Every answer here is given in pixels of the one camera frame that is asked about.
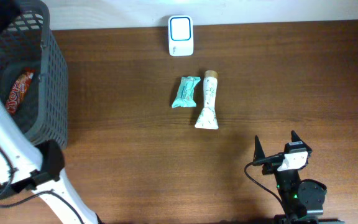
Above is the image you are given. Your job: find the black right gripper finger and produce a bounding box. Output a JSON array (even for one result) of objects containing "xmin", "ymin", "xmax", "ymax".
[
  {"xmin": 253, "ymin": 135, "xmax": 265, "ymax": 162},
  {"xmin": 291, "ymin": 130, "xmax": 311, "ymax": 152}
]

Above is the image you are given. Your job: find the white floral cream tube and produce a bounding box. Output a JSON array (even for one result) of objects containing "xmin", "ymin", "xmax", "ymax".
[{"xmin": 195, "ymin": 70, "xmax": 219, "ymax": 129}]

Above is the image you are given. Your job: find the teal wet wipes packet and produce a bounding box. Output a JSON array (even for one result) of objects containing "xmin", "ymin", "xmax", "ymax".
[{"xmin": 172, "ymin": 77, "xmax": 201, "ymax": 108}]

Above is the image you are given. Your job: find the orange chocolate bar wrapper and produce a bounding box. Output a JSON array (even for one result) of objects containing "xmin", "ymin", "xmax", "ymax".
[{"xmin": 5, "ymin": 68, "xmax": 35, "ymax": 114}]

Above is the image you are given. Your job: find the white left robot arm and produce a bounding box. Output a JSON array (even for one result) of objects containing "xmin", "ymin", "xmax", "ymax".
[{"xmin": 0, "ymin": 1, "xmax": 100, "ymax": 223}]

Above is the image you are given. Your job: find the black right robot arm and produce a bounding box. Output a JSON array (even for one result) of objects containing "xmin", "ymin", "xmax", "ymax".
[{"xmin": 244, "ymin": 131, "xmax": 342, "ymax": 224}]

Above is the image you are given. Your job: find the white barcode scanner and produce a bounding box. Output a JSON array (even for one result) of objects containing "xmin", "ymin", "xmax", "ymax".
[{"xmin": 168, "ymin": 15, "xmax": 194, "ymax": 57}]

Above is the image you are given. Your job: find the dark grey plastic basket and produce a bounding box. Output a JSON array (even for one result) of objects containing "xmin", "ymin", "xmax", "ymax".
[{"xmin": 0, "ymin": 0, "xmax": 68, "ymax": 149}]

